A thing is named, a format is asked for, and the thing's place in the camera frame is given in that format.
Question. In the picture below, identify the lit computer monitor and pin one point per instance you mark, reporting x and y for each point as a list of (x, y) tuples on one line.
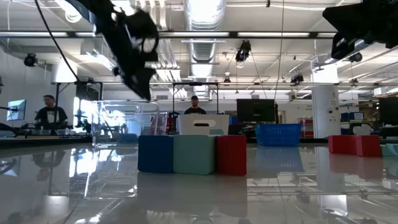
[(16, 109)]

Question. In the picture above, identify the silver ceiling air duct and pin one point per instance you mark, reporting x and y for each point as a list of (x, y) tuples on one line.
[(203, 49)]

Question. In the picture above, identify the black aluminium table frame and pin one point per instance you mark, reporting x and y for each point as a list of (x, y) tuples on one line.
[(46, 141)]

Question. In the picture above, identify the black ceiling spotlight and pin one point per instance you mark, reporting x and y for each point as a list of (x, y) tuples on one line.
[(243, 51), (297, 78), (30, 60)]

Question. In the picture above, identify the large blue foam block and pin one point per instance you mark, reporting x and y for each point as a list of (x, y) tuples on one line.
[(155, 154)]

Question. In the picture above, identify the white plastic bin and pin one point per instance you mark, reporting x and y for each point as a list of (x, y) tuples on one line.
[(186, 124)]

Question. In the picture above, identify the small mint foam block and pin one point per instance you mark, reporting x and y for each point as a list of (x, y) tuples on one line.
[(216, 132)]

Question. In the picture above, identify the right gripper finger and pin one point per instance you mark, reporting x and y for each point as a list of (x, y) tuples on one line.
[(337, 17)]

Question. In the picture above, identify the red storage rack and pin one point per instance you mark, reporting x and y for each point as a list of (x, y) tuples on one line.
[(306, 127)]

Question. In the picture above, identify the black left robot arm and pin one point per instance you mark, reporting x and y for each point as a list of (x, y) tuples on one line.
[(102, 6)]

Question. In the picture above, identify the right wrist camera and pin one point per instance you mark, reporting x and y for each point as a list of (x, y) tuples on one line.
[(345, 46)]

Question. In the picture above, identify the red foam block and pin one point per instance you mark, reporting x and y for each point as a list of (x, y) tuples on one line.
[(369, 145), (231, 155), (342, 144)]

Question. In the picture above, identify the clear plastic bin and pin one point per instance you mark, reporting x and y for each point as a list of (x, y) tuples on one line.
[(102, 124)]

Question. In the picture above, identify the white round column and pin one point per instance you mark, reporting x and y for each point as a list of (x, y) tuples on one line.
[(326, 105)]

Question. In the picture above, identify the large mint foam block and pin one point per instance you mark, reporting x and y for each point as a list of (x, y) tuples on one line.
[(194, 154)]

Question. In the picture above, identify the long mint foam block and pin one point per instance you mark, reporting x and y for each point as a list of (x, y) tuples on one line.
[(390, 150)]

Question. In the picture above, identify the blue blocks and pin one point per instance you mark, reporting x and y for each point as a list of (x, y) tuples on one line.
[(127, 139)]

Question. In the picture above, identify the person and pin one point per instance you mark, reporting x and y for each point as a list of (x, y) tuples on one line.
[(51, 116), (195, 111)]

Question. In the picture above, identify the black computer monitor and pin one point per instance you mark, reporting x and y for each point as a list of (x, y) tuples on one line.
[(256, 110), (388, 110)]

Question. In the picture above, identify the blue plastic basket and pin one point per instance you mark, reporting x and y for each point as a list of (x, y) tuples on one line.
[(278, 135)]

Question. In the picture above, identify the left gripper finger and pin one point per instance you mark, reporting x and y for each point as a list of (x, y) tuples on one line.
[(141, 85)]

